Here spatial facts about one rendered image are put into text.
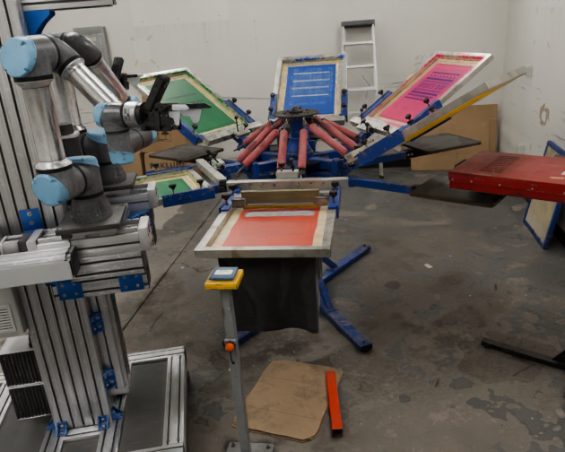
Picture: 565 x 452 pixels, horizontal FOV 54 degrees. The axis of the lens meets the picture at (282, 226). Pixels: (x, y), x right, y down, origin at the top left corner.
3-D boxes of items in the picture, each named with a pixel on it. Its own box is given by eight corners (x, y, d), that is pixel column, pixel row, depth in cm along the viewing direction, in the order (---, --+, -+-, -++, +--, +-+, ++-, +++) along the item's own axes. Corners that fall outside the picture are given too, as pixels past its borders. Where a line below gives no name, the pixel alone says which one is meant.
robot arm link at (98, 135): (110, 162, 240) (104, 132, 235) (83, 162, 243) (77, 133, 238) (124, 155, 250) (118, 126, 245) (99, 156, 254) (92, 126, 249)
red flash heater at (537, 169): (599, 181, 278) (603, 158, 274) (578, 209, 245) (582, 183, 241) (479, 168, 314) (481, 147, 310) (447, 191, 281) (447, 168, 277)
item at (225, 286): (266, 482, 242) (245, 288, 207) (218, 479, 245) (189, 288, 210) (274, 445, 262) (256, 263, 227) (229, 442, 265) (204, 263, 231)
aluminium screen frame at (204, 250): (330, 256, 228) (329, 248, 227) (195, 258, 237) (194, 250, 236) (338, 196, 301) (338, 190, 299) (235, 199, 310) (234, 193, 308)
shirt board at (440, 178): (517, 196, 304) (517, 183, 301) (491, 220, 275) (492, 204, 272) (317, 170, 383) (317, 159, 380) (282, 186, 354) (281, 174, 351)
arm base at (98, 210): (66, 226, 196) (61, 199, 193) (74, 212, 210) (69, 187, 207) (110, 221, 198) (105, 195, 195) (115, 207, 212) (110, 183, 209)
